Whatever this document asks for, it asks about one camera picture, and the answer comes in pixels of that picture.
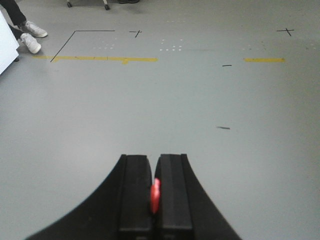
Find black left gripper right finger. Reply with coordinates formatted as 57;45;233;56
154;154;240;240

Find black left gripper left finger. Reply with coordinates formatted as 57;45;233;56
28;154;153;240

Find red plastic spoon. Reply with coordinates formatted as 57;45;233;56
150;178;161;214

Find white cabinet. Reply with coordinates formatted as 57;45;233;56
0;12;19;74

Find white sneaker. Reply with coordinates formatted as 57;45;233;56
19;20;48;38
20;33;42;54

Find person's dark trouser leg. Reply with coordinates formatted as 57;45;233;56
0;0;27;40

